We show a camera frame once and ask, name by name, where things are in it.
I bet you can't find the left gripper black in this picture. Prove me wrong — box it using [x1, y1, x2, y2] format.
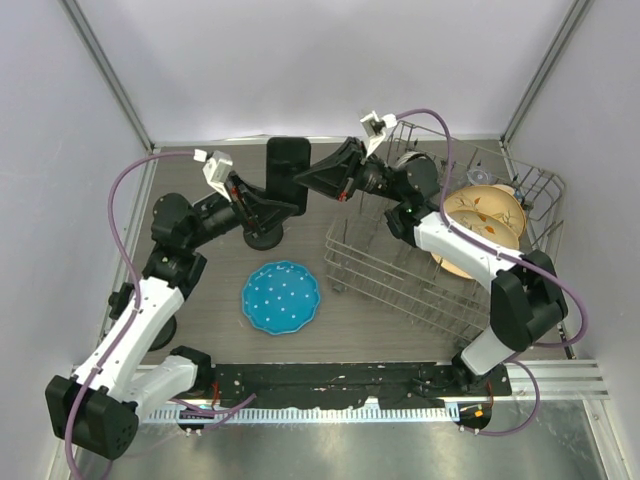
[186, 171, 298, 250]

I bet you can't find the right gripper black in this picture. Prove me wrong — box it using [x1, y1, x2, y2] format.
[293, 138, 406, 204]

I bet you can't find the black phone stand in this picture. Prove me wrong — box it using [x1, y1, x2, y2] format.
[243, 225, 284, 251]

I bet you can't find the black smartphone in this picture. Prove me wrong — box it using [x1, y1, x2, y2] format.
[265, 136, 311, 216]

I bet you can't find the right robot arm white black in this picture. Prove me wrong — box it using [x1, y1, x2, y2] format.
[293, 138, 568, 395]

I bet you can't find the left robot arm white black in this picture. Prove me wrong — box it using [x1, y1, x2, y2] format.
[45, 173, 308, 461]

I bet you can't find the striped ceramic mug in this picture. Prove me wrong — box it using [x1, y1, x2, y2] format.
[394, 151, 425, 169]

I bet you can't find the blue dotted plate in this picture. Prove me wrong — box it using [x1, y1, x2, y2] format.
[241, 261, 321, 336]

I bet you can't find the clear glass in rack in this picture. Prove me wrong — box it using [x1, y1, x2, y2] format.
[466, 168, 494, 186]

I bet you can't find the beige plate with leaves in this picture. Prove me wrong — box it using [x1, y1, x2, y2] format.
[431, 210, 520, 279]

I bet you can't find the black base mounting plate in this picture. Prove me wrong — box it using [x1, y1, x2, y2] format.
[177, 362, 512, 410]

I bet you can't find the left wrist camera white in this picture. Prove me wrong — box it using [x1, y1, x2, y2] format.
[193, 149, 233, 199]

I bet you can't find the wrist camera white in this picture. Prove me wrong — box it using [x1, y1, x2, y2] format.
[193, 149, 233, 199]
[360, 111, 397, 158]

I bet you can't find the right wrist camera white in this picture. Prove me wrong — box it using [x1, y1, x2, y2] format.
[360, 111, 397, 158]

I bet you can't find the metal wire dish rack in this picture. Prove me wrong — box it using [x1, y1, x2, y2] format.
[325, 118, 566, 350]

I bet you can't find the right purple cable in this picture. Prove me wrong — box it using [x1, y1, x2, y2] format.
[394, 107, 591, 436]

